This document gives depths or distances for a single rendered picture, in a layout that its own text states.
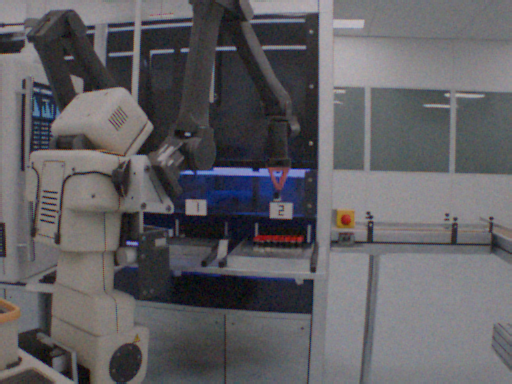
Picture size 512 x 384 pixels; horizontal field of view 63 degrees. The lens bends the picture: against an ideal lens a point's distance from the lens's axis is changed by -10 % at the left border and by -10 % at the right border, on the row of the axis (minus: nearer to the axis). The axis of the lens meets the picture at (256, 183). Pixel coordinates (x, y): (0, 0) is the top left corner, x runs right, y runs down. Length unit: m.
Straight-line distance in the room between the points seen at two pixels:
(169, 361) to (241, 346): 0.34
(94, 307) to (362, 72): 5.76
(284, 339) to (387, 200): 4.71
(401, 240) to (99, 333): 1.27
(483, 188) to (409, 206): 1.10
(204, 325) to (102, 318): 0.92
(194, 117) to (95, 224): 0.33
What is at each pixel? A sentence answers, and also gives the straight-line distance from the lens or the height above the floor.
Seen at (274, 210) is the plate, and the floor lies 1.02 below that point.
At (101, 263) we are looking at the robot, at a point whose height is 0.97.
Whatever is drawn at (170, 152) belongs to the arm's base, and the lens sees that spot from 0.98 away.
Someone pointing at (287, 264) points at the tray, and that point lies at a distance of 1.42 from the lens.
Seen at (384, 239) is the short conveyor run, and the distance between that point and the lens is 1.91.
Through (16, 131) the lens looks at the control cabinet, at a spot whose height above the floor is 1.30.
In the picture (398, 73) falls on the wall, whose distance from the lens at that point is 6.54.
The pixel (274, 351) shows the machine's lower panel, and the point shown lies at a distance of 1.94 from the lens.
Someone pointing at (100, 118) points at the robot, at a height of 1.31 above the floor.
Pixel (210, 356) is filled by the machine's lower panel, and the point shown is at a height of 0.38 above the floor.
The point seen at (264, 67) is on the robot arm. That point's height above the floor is 1.47.
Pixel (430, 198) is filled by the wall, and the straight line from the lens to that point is 6.54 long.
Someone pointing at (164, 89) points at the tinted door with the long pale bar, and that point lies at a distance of 1.90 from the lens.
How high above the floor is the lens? 1.23
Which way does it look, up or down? 3 degrees down
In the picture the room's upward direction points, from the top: 1 degrees clockwise
